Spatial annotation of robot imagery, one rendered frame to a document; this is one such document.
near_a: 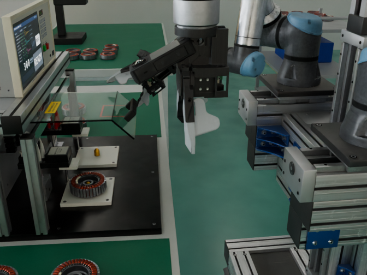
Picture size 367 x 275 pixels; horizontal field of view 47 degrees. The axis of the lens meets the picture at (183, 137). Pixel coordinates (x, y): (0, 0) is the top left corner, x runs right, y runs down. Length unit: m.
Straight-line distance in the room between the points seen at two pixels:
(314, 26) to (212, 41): 0.81
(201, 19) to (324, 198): 0.59
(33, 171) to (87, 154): 0.50
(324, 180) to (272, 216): 1.58
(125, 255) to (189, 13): 0.68
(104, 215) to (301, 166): 0.57
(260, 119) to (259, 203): 1.30
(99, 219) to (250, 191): 1.75
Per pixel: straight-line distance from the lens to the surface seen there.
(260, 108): 1.49
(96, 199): 1.31
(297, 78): 1.50
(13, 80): 1.17
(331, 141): 1.10
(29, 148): 1.09
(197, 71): 0.70
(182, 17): 0.69
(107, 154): 1.57
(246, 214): 2.63
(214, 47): 0.71
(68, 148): 1.32
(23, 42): 1.22
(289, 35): 1.50
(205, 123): 0.70
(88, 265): 1.07
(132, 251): 1.15
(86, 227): 1.22
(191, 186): 2.87
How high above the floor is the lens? 1.47
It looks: 24 degrees down
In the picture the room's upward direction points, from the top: straight up
